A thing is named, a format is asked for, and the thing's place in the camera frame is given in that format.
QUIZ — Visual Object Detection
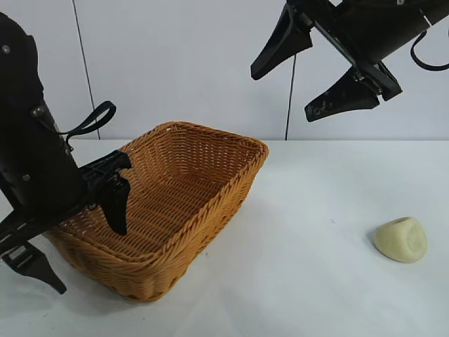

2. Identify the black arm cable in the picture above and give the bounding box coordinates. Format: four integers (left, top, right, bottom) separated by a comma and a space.
410, 31, 449, 72
58, 100, 117, 154

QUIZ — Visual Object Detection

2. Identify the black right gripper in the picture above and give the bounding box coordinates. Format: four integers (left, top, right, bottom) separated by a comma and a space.
250, 0, 433, 123

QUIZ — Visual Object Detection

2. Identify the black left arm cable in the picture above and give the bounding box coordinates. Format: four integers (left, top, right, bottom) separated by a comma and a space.
58, 100, 117, 154

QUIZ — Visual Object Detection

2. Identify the pale egg yolk pastry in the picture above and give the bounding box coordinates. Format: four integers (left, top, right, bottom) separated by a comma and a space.
373, 216, 429, 263

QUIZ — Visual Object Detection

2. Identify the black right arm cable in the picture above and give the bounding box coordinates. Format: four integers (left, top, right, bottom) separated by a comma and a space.
410, 31, 449, 72

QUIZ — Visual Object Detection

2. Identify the woven wicker basket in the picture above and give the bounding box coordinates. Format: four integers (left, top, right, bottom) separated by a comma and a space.
44, 121, 270, 303

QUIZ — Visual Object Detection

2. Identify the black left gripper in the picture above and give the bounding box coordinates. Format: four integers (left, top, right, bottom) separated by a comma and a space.
0, 101, 133, 295

